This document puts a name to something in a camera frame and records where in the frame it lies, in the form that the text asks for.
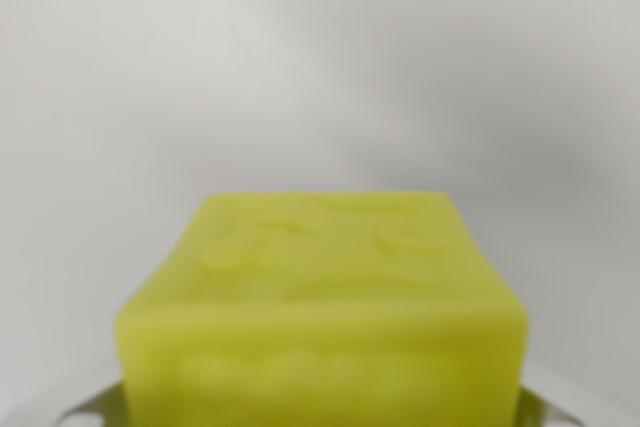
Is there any black silver gripper left finger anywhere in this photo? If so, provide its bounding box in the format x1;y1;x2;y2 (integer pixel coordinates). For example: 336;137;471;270
58;380;132;427

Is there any black silver gripper right finger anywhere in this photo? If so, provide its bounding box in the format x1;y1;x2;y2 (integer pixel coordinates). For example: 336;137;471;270
514;385;584;427

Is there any yellow cube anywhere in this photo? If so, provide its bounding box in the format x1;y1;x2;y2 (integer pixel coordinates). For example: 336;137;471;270
114;190;531;427

